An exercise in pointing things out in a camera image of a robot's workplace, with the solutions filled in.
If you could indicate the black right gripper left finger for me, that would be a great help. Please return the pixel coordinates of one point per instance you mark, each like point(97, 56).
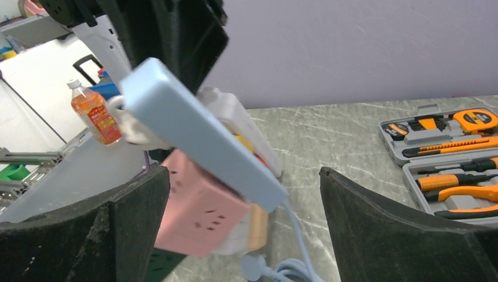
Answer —
point(107, 237)

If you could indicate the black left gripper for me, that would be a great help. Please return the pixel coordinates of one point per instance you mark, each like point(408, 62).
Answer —
point(188, 36)

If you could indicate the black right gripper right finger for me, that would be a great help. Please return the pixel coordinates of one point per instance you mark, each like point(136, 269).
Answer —
point(377, 239)

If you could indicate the light blue power strip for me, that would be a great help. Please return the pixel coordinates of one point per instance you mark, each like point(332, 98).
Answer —
point(154, 96)

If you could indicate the white power strip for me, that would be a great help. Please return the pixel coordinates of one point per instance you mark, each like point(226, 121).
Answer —
point(231, 113)

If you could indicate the pink cube socket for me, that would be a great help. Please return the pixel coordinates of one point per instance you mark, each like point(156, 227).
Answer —
point(200, 210)

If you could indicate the grey tool tray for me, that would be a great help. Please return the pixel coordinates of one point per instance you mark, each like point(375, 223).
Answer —
point(449, 161)

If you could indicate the light blue round plug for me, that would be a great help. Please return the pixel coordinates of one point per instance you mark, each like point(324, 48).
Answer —
point(253, 266)

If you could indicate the dark green cube socket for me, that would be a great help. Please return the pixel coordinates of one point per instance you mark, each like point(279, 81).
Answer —
point(161, 264)

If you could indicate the yellow cube socket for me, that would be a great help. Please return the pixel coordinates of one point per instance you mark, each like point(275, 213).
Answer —
point(245, 143)

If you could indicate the beige cube socket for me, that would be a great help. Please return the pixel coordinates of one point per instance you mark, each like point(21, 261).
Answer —
point(258, 233)

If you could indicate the white cube socket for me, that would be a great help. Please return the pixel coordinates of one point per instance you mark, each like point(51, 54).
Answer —
point(236, 240)

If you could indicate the orange drink bottle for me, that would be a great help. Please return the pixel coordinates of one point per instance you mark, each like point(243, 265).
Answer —
point(90, 106)

